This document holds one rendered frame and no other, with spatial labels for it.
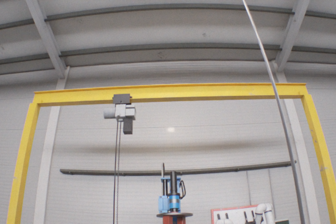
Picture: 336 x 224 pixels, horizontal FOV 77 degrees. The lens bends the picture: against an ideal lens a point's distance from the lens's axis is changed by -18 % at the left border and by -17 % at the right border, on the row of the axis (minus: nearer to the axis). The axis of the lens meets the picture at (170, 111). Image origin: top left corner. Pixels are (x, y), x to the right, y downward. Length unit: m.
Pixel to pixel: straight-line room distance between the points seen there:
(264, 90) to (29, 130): 4.30
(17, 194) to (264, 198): 5.37
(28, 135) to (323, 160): 5.06
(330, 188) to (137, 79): 5.89
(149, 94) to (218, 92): 1.18
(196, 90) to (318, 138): 2.35
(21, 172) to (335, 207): 5.10
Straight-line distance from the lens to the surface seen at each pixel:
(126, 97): 4.25
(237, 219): 6.16
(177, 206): 3.98
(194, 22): 7.10
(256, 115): 7.19
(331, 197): 4.35
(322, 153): 4.48
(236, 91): 4.48
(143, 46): 7.41
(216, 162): 6.37
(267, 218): 3.71
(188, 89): 4.37
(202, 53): 7.85
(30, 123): 4.69
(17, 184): 4.40
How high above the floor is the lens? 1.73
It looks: 29 degrees up
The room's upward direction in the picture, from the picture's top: 2 degrees counter-clockwise
